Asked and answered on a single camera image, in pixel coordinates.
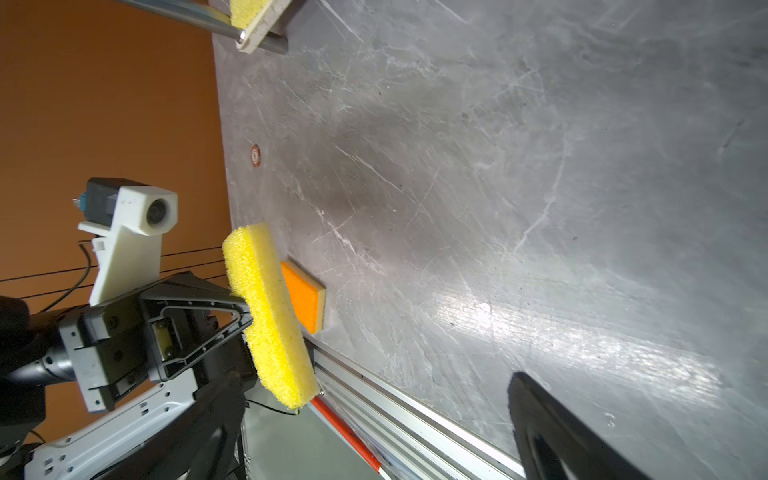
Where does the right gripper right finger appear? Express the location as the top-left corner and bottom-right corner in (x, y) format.
(508, 372), (647, 479)

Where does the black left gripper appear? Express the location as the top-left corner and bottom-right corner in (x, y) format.
(1, 272), (254, 413)

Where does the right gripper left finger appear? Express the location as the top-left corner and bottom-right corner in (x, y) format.
(96, 372), (247, 479)

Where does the small yellow foam sponge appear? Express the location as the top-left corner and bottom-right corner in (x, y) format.
(222, 223), (320, 410)

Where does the orange foam sponge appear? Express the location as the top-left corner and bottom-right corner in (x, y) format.
(281, 260), (326, 334)

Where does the yellow cellulose sponge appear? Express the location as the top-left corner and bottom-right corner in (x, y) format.
(229, 0), (272, 30)

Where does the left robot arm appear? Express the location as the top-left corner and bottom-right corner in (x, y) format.
(1, 272), (257, 479)

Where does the white two-tier shelf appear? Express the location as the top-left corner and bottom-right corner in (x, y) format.
(124, 0), (305, 55)

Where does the small red floor sticker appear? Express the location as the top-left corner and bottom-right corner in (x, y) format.
(250, 144), (261, 168)

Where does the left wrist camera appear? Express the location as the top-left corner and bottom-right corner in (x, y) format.
(78, 177), (179, 306)

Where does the red-handled tool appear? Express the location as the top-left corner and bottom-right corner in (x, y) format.
(310, 396), (390, 479)

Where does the aluminium front rail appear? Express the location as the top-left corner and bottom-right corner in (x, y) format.
(239, 335), (529, 480)

